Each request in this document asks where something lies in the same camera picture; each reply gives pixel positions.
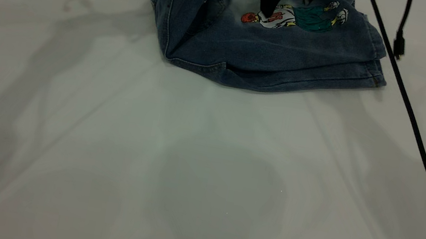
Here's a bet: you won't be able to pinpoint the black cable with plug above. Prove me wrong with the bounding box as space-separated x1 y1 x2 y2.
391 0 414 61

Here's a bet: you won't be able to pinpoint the blue denim shorts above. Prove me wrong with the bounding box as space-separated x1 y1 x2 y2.
133 0 401 113

